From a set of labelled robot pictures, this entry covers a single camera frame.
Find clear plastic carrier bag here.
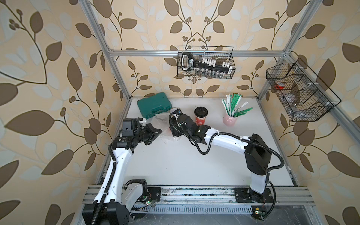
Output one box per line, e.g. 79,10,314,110
150,107,180,144

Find red cup black lid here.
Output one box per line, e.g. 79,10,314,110
194,106,208,126

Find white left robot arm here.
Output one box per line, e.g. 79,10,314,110
82,118,162,225

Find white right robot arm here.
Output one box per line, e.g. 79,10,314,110
168,109,285,197

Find green plastic tool case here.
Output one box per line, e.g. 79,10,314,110
137,92,172,119

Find pink straw holder cup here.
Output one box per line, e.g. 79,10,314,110
223,114,237,127

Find green white wrapped straws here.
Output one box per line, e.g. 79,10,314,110
221,93,253,118

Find black socket set holder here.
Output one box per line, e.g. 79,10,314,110
178,52,236,75

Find red item in basket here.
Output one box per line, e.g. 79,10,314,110
274,82,286,90

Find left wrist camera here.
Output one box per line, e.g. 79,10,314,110
138,118,147,127

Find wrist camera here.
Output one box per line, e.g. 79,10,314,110
171,109,183,124
138,118,147,127

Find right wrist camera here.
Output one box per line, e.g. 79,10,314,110
171,109,183,124

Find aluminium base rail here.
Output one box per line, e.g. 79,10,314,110
82,185,316,216

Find black wire basket back wall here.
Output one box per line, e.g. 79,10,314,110
177,45,236,79

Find black wire basket wall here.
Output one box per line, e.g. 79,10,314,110
177,45,236,79
266,58,341,122

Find black wire basket right wall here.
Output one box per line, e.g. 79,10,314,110
266,58,341,122

